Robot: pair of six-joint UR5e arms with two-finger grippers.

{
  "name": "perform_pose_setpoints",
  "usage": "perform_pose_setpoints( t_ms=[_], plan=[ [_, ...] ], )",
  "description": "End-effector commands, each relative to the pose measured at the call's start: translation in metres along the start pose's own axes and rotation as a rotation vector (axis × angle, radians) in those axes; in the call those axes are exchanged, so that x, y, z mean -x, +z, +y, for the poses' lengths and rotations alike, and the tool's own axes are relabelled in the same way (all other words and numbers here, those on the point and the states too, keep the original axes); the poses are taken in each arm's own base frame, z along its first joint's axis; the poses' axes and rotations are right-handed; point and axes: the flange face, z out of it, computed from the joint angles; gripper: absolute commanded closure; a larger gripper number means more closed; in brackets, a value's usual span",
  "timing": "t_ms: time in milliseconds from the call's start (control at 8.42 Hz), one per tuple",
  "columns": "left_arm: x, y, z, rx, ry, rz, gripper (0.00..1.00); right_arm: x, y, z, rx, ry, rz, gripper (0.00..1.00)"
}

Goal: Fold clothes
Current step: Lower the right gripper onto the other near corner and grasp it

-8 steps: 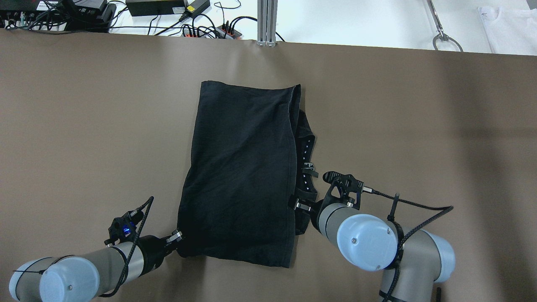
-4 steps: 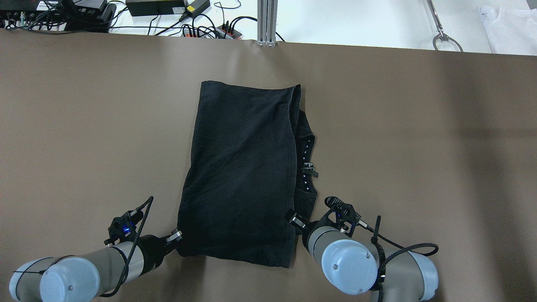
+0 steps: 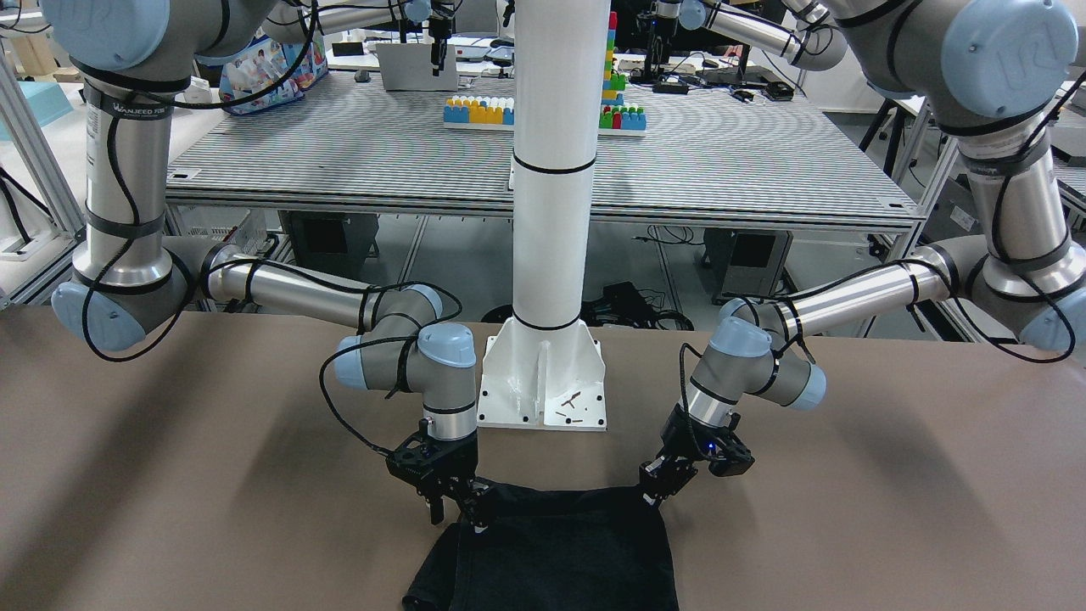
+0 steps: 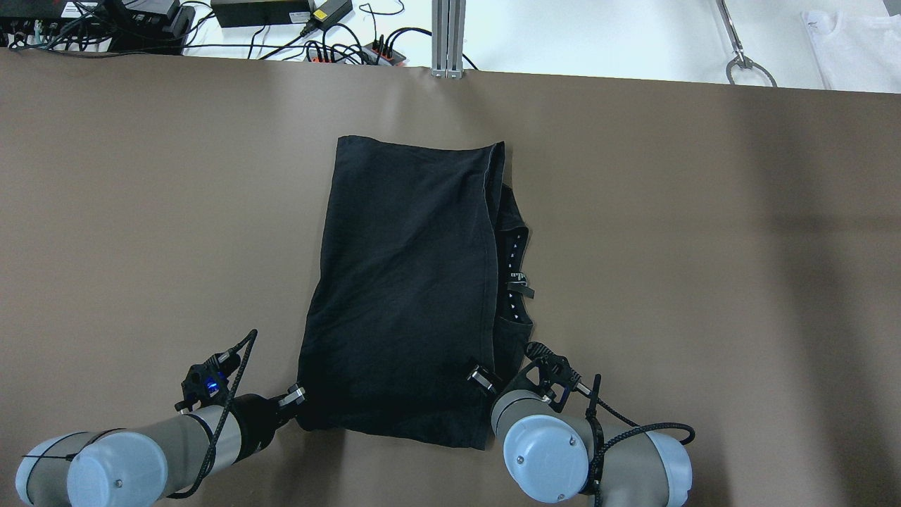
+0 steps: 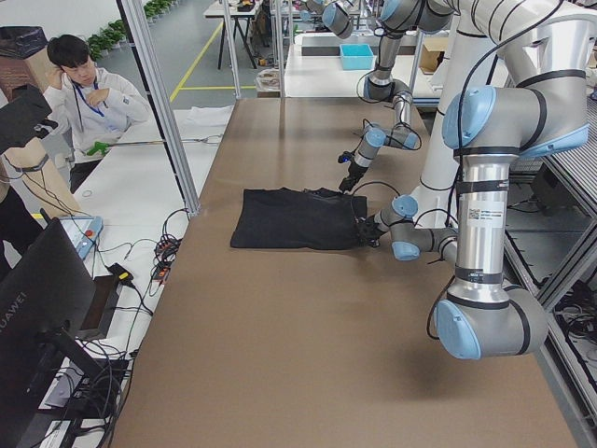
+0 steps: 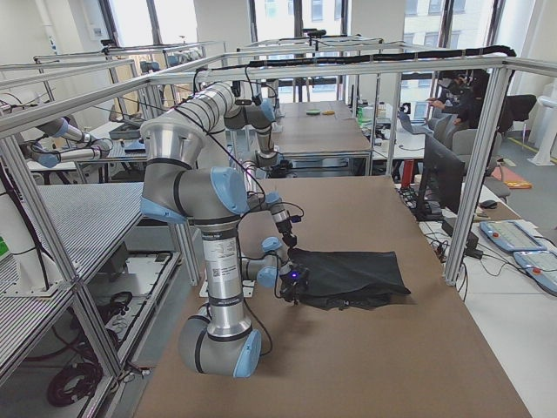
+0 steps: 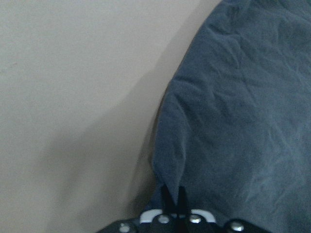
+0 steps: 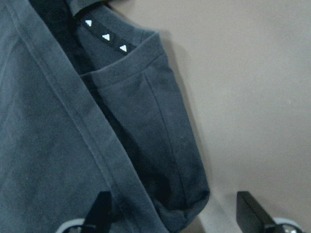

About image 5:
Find black power adapter brick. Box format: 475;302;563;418
106;263;134;287

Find aluminium frame post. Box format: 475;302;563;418
117;0;201;217

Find metal reacher grabber tool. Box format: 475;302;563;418
86;134;223;156

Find seated man grey hoodie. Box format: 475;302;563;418
44;35;151;191

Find blue plastic bin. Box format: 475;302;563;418
340;44;374;71

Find grey orange usb hub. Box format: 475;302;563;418
154;238;182;259
151;263;171;285

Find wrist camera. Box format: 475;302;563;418
338;151;354;163

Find white cloth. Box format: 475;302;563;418
182;105;234;132

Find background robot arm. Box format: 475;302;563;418
303;0;354;39

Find black computer monitor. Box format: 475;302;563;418
1;218;123;447

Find black printed t-shirt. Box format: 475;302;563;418
230;188;368;250

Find blue grey teach pendant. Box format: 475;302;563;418
59;217;104;259

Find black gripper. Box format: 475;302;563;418
339;162;368;193
356;217;381;245

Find brown table mat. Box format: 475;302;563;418
113;98;576;447

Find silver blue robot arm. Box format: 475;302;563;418
357;69;589;359
338;1;453;192

